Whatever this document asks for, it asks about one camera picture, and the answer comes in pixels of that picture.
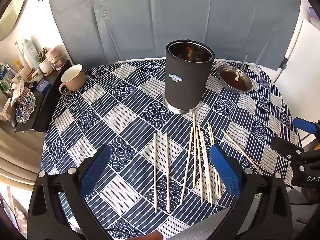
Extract clear crystal glass dish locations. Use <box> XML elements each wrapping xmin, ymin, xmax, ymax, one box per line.
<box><xmin>16</xmin><ymin>92</ymin><xmax>37</xmax><ymax>124</ymax></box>

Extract blue-grey backdrop cloth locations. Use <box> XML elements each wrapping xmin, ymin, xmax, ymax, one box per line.
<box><xmin>46</xmin><ymin>0</ymin><xmax>302</xmax><ymax>71</ymax></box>

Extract small plant in white pot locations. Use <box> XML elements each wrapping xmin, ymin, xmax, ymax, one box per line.
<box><xmin>37</xmin><ymin>47</ymin><xmax>53</xmax><ymax>74</ymax></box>

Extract blue white patterned tablecloth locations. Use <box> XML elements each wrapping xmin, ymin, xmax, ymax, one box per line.
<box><xmin>40</xmin><ymin>59</ymin><xmax>302</xmax><ymax>240</ymax></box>

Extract metal spoon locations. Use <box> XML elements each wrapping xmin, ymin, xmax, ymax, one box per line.
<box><xmin>234</xmin><ymin>54</ymin><xmax>248</xmax><ymax>82</ymax></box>

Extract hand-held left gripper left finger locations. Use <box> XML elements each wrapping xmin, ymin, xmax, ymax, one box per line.
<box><xmin>27</xmin><ymin>144</ymin><xmax>112</xmax><ymax>240</ymax></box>

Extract gold framed mirror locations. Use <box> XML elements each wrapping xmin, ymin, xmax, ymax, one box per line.
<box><xmin>0</xmin><ymin>0</ymin><xmax>32</xmax><ymax>42</ymax></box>

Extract row of wooden chopsticks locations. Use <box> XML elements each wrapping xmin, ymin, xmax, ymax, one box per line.
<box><xmin>153</xmin><ymin>114</ymin><xmax>263</xmax><ymax>213</ymax></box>

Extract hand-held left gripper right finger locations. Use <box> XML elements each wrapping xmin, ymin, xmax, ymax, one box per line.
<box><xmin>209</xmin><ymin>144</ymin><xmax>293</xmax><ymax>240</ymax></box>

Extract metal bowl with red sauce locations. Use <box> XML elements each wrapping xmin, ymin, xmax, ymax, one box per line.
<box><xmin>217</xmin><ymin>64</ymin><xmax>253</xmax><ymax>94</ymax></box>

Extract small blue box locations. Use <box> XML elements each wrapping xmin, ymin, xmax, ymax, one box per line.
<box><xmin>35</xmin><ymin>79</ymin><xmax>52</xmax><ymax>93</ymax></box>

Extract pink jar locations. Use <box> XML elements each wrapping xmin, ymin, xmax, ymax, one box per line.
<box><xmin>47</xmin><ymin>47</ymin><xmax>66</xmax><ymax>71</ymax></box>

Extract black cylindrical utensil holder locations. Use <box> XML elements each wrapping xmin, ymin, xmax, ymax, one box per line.
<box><xmin>163</xmin><ymin>39</ymin><xmax>215</xmax><ymax>114</ymax></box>

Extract beige ceramic mug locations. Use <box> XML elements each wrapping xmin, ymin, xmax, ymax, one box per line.
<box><xmin>59</xmin><ymin>64</ymin><xmax>87</xmax><ymax>95</ymax></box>

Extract black side shelf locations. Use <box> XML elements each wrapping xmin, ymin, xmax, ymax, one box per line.
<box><xmin>7</xmin><ymin>60</ymin><xmax>73</xmax><ymax>133</ymax></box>

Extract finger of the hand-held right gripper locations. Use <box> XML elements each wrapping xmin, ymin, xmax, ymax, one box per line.
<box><xmin>271</xmin><ymin>136</ymin><xmax>305</xmax><ymax>161</ymax></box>
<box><xmin>293</xmin><ymin>117</ymin><xmax>320</xmax><ymax>135</ymax></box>

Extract white pump bottle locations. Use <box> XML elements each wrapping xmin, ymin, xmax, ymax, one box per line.
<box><xmin>21</xmin><ymin>39</ymin><xmax>39</xmax><ymax>69</ymax></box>

